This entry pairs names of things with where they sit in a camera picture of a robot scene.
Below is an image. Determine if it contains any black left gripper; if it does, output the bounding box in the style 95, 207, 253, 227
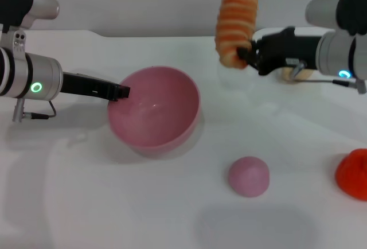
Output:
61, 72, 131, 103

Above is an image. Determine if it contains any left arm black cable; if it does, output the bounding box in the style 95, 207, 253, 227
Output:
12, 99, 57, 122

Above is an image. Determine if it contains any red pleated bun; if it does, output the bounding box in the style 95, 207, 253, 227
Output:
335, 148, 367, 202

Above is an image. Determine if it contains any beige round bread bun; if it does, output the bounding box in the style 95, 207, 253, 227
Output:
280, 67, 314, 84

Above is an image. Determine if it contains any orange striped bread roll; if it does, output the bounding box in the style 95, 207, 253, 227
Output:
214, 0, 259, 70

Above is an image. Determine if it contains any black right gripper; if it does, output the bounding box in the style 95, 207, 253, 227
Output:
236, 26, 323, 76

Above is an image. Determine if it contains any pink round bun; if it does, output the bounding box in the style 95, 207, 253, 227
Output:
228, 155, 271, 199

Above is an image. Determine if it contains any pink plastic bowl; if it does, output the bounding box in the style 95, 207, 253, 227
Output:
107, 65, 201, 158

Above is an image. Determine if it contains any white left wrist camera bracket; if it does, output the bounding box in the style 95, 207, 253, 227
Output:
12, 29, 28, 59

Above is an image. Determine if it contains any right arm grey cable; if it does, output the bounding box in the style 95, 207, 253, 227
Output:
289, 61, 367, 95

